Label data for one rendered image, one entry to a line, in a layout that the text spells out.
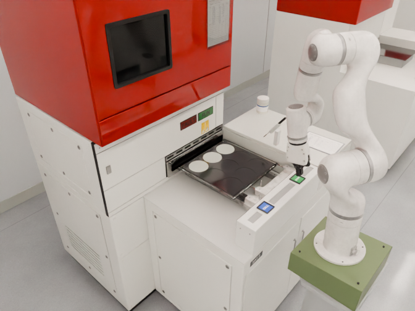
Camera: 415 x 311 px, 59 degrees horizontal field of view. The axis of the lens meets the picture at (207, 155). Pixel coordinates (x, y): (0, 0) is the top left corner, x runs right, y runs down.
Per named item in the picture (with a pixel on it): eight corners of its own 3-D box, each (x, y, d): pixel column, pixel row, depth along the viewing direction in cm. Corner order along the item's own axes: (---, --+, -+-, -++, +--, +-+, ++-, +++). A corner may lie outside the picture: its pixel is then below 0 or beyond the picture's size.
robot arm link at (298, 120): (299, 128, 165) (283, 134, 161) (297, 100, 159) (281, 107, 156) (313, 133, 158) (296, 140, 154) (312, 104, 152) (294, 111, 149)
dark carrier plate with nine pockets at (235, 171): (181, 167, 189) (181, 166, 189) (223, 140, 210) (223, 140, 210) (233, 196, 170) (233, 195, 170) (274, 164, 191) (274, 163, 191)
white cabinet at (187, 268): (155, 297, 228) (142, 197, 182) (248, 216, 287) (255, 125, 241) (236, 369, 193) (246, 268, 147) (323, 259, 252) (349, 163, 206)
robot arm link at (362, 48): (332, 184, 129) (372, 175, 132) (353, 191, 117) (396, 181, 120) (318, 37, 120) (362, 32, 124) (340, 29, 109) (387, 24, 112)
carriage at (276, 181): (243, 208, 170) (243, 203, 168) (285, 172, 193) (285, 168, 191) (257, 216, 166) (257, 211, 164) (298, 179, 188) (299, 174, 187)
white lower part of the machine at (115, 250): (66, 257, 254) (34, 160, 208) (155, 198, 305) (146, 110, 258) (130, 320, 215) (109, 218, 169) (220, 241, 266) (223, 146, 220)
